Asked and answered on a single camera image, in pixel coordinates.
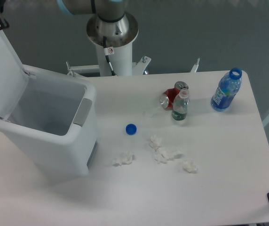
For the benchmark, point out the white trash can lid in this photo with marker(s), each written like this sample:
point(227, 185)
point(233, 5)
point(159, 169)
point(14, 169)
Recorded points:
point(13, 77)

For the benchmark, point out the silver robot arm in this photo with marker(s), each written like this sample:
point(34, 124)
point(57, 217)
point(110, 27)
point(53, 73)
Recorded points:
point(110, 25)

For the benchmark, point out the white plastic trash can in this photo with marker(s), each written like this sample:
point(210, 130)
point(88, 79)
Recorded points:
point(54, 122)

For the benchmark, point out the blue bottle cap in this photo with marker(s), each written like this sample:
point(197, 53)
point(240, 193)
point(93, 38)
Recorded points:
point(131, 129)

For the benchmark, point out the clear white bottle cap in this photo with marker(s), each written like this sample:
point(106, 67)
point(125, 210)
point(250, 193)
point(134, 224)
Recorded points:
point(149, 113)

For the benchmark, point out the crushed red soda can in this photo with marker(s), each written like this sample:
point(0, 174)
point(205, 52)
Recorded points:
point(167, 97)

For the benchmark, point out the crumpled white tissue left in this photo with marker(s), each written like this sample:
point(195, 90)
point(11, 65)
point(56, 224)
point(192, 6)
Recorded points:
point(125, 158)

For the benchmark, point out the crumpled white tissue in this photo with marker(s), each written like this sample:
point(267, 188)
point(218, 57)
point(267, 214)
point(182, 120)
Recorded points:
point(125, 158)
point(163, 155)
point(155, 142)
point(189, 166)

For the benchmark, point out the crumpled white tissue top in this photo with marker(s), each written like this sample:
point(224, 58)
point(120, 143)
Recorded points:
point(155, 142)

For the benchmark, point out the clear green-label water bottle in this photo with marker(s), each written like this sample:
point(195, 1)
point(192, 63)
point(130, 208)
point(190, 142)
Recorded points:
point(180, 105)

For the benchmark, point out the crumpled white tissue middle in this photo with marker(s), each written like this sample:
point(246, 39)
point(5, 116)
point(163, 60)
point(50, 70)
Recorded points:
point(163, 155)

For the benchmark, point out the crumpled white tissue right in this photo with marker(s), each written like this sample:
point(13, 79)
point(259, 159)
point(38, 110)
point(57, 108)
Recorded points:
point(189, 166)

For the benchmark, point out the blue plastic drink bottle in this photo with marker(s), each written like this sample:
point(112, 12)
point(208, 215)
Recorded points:
point(228, 87)

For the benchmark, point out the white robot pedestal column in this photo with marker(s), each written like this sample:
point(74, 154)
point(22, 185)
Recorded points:
point(121, 60)

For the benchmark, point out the white pedestal base frame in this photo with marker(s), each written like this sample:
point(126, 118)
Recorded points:
point(139, 68)

